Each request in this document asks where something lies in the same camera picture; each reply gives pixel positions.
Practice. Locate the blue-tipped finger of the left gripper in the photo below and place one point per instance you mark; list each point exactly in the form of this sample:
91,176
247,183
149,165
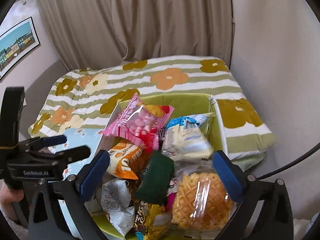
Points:
39,143

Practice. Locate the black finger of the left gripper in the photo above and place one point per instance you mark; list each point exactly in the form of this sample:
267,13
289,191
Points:
63,158

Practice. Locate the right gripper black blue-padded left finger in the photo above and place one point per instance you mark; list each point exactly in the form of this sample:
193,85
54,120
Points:
46,220

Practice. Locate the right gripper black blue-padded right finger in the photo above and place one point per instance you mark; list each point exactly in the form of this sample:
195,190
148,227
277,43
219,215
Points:
263,208

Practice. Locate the silver grey snack bag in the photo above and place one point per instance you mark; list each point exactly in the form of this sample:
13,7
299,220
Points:
116,204

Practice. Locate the orange white cake snack bag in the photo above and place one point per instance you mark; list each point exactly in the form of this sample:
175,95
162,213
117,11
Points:
126,160

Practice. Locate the clear bag of yellow crisps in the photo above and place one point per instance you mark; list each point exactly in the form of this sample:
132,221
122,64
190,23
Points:
201,201

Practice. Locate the pink marshmallow bag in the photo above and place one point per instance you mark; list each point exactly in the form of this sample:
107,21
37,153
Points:
140,123

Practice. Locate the yellow candy bag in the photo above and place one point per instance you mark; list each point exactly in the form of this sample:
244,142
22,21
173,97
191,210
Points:
149,221

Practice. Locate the white blue snack bag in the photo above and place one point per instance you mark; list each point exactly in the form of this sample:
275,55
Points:
185,137

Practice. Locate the person's left hand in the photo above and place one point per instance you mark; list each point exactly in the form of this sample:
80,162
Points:
8,196

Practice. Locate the dark green snack pack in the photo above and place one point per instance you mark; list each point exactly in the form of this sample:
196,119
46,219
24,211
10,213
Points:
156,180

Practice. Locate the framed townscape picture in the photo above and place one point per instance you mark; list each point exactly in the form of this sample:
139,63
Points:
16,43

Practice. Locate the green cardboard box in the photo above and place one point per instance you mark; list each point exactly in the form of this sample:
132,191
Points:
184,104

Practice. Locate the beige curtain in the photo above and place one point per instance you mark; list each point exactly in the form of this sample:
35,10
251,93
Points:
103,33

